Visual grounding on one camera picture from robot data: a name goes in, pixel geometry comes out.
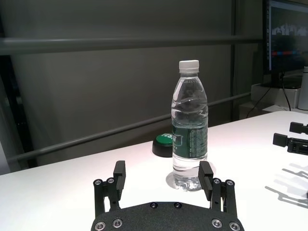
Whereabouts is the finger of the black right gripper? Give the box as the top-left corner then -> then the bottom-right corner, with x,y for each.
272,132 -> 308,154
289,122 -> 308,134

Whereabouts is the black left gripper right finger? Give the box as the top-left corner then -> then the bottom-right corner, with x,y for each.
198,161 -> 238,215

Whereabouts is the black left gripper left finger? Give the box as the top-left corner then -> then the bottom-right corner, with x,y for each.
93,160 -> 127,217

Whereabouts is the clear water bottle green label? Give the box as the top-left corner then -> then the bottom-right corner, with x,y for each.
170,60 -> 209,192

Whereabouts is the white thermos flask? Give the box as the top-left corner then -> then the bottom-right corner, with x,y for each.
298,66 -> 308,110

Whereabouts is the white box under monitor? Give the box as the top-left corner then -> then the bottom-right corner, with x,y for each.
250,82 -> 304,109

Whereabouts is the green YES button black base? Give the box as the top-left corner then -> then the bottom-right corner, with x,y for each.
152,133 -> 174,158

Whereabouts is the black computer monitor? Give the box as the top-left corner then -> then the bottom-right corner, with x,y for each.
262,0 -> 308,89

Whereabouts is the short black monitor cable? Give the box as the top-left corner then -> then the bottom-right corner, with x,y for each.
280,73 -> 292,112

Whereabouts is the long black monitor cable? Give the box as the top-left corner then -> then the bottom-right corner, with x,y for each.
246,86 -> 272,118

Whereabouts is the low grey wall rail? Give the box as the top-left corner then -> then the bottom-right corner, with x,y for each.
7,92 -> 252,162

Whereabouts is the grey vertical wall post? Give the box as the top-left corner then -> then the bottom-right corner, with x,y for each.
230,0 -> 239,121

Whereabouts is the black vertical wall post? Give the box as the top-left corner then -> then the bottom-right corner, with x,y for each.
0,55 -> 35,169

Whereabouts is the high grey wall rail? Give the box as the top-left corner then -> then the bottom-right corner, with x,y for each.
0,36 -> 263,56

